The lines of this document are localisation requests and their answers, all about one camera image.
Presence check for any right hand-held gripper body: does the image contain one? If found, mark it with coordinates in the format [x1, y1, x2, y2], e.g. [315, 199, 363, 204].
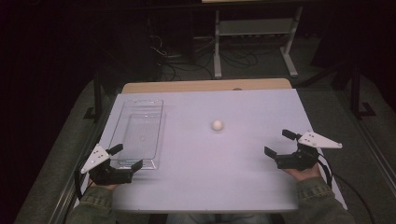
[275, 130, 344, 172]

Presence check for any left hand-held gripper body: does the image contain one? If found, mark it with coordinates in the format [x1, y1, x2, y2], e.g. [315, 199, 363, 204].
[80, 143, 134, 187]

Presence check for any clear plastic tray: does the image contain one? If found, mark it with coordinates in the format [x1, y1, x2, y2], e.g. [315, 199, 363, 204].
[108, 99, 166, 171]

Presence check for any white ball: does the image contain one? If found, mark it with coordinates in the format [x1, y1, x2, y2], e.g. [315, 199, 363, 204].
[211, 119, 225, 133]

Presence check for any person's left hand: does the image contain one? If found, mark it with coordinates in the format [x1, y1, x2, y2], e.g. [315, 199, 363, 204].
[88, 179, 119, 191]

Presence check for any person's right hand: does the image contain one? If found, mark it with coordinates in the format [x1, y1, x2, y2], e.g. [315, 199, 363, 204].
[283, 163, 322, 182]

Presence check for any black metal stand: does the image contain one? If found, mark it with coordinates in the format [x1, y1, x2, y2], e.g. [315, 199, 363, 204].
[83, 73, 105, 123]
[348, 60, 377, 120]

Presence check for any black cable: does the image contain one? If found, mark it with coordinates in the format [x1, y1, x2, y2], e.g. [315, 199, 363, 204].
[74, 154, 94, 201]
[317, 152, 376, 224]

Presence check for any tangle of floor cables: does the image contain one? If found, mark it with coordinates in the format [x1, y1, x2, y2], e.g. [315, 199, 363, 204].
[148, 18, 272, 81]

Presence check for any white metal table frame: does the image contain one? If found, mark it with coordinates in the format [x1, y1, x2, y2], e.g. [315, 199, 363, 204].
[212, 5, 304, 79]

